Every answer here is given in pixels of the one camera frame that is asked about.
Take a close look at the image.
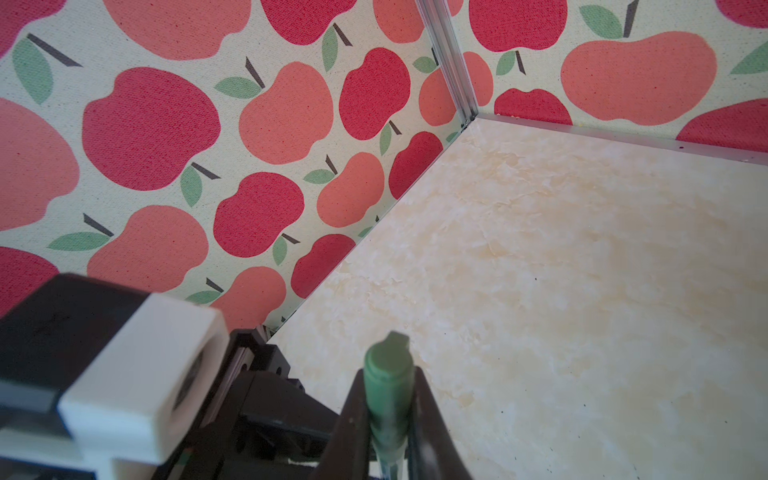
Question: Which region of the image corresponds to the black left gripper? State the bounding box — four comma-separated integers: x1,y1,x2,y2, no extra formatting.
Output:
153,329,338,479

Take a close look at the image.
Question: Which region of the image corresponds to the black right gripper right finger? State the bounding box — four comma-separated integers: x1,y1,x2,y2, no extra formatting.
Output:
408,367,472,480

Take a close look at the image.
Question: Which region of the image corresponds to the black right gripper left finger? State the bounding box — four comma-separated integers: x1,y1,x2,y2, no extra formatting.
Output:
311,369,369,480

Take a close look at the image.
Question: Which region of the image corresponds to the dark green pen cap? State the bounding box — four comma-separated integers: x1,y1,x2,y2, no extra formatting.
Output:
363,331,415,478

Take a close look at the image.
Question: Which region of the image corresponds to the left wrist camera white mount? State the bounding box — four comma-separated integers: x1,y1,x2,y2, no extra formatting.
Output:
1,274,229,479

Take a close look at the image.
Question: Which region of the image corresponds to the aluminium left rear corner post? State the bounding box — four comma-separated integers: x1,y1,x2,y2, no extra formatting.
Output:
415,0,479,128

